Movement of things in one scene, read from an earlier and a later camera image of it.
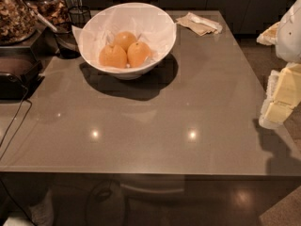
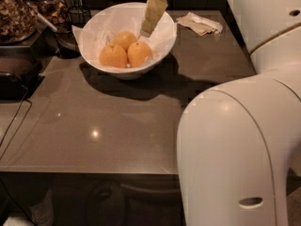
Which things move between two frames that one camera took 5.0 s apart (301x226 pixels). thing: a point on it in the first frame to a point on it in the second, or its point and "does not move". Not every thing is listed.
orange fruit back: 124,39 does not move
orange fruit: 114,56 does not move
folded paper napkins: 198,24 does not move
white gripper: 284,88 to 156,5
